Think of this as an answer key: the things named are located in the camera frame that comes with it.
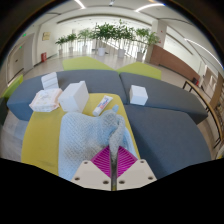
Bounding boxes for small lime green bench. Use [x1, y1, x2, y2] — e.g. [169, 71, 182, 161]
[115, 61, 163, 81]

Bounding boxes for framed wall picture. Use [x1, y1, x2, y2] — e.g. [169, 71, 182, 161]
[41, 31, 51, 42]

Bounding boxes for light blue towel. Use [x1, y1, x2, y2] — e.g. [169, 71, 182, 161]
[58, 104, 139, 183]

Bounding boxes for lime green wedge bench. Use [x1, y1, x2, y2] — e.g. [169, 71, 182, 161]
[62, 55, 116, 72]

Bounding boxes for stack of white boxes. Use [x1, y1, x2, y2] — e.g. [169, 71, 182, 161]
[40, 71, 60, 91]

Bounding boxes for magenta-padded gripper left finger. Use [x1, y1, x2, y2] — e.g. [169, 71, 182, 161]
[70, 145, 113, 192]

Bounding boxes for large white box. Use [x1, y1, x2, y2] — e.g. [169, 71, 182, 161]
[58, 80, 90, 114]

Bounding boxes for row of potted plants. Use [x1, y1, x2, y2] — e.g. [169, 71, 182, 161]
[54, 19, 161, 63]

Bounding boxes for small white box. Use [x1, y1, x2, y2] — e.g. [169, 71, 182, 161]
[128, 84, 149, 106]

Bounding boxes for grey wedge bench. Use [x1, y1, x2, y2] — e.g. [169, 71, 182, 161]
[123, 104, 213, 180]

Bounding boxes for white toothpaste tube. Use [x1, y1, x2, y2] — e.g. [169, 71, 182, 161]
[92, 95, 114, 117]

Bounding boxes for wooden framed chair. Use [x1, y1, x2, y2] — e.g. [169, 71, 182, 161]
[182, 71, 224, 148]

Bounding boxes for grey angled bench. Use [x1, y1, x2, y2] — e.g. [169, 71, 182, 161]
[119, 71, 209, 125]

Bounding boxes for brown wooden counter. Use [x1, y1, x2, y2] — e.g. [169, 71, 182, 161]
[149, 44, 201, 83]

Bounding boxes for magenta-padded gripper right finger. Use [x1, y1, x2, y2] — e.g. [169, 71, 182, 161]
[115, 145, 158, 192]

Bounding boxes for long blue-grey bench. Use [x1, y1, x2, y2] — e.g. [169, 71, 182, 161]
[6, 69, 128, 122]

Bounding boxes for long lime green bench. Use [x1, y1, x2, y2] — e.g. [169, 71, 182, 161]
[0, 73, 24, 101]

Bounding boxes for ceiling strip lights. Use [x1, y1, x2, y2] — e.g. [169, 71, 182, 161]
[73, 0, 166, 13]

